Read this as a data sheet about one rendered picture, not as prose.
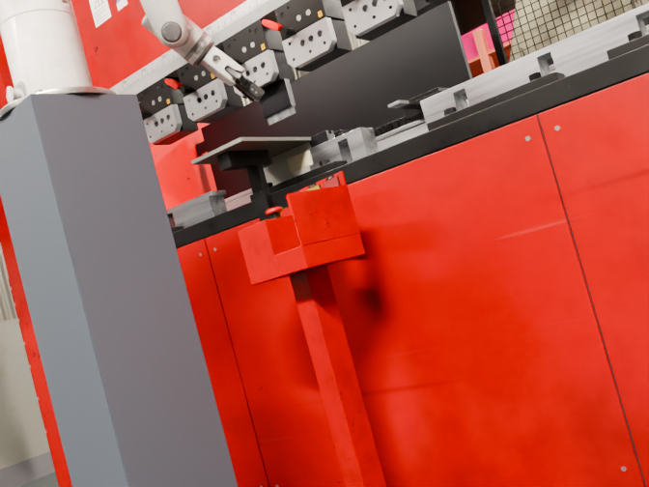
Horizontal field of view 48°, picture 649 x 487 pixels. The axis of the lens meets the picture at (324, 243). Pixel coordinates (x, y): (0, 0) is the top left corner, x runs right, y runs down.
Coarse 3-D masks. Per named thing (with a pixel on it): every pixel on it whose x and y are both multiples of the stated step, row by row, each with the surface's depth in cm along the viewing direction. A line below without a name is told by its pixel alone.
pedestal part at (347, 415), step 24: (312, 288) 149; (312, 312) 150; (336, 312) 152; (312, 336) 151; (336, 336) 151; (312, 360) 152; (336, 360) 149; (336, 384) 148; (336, 408) 149; (360, 408) 150; (336, 432) 150; (360, 432) 149; (360, 456) 148; (360, 480) 147; (384, 480) 150
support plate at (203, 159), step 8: (232, 144) 170; (240, 144) 171; (248, 144) 173; (256, 144) 176; (264, 144) 178; (272, 144) 181; (280, 144) 183; (288, 144) 186; (296, 144) 189; (216, 152) 173; (224, 152) 175; (272, 152) 190; (280, 152) 193; (192, 160) 179; (200, 160) 177; (208, 160) 179; (216, 160) 182
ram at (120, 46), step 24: (72, 0) 238; (192, 0) 205; (216, 0) 200; (240, 0) 195; (288, 0) 185; (120, 24) 225; (240, 24) 196; (96, 48) 234; (120, 48) 227; (144, 48) 220; (168, 48) 214; (96, 72) 235; (120, 72) 228; (168, 72) 215
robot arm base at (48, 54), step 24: (0, 0) 114; (24, 0) 113; (48, 0) 115; (0, 24) 115; (24, 24) 113; (48, 24) 114; (72, 24) 118; (24, 48) 113; (48, 48) 113; (72, 48) 116; (24, 72) 113; (48, 72) 113; (72, 72) 115; (24, 96) 113; (0, 120) 114
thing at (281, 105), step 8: (280, 80) 194; (288, 80) 194; (272, 88) 196; (280, 88) 194; (288, 88) 193; (264, 96) 198; (272, 96) 196; (280, 96) 194; (288, 96) 193; (264, 104) 198; (272, 104) 196; (280, 104) 195; (288, 104) 193; (264, 112) 198; (272, 112) 196; (280, 112) 196; (288, 112) 194; (272, 120) 198
